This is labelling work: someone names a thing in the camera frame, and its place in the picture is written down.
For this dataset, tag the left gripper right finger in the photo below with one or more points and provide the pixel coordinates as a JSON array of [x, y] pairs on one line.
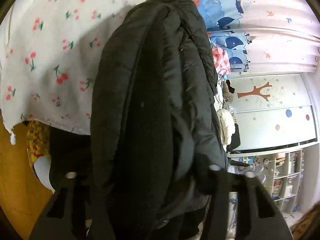
[[257, 215]]

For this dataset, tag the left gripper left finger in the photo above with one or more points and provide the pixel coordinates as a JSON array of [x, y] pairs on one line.
[[69, 213]]

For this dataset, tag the black puffer jacket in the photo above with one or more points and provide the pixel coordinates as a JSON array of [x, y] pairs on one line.
[[154, 128]]

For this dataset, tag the white bookshelf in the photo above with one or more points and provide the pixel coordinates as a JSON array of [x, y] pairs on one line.
[[280, 174]]

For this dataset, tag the white wardrobe with tree sticker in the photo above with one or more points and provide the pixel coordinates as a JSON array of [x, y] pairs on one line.
[[272, 112]]

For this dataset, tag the pink red patterned cloth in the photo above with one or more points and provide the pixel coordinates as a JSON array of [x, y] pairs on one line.
[[221, 61]]

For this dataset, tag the cherry print bed sheet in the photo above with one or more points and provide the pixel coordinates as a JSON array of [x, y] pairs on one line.
[[50, 53]]

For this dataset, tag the pink sheer curtain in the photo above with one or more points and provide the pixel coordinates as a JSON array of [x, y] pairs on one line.
[[282, 36]]

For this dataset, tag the blue whale print curtain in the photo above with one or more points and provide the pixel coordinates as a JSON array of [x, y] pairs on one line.
[[222, 20]]

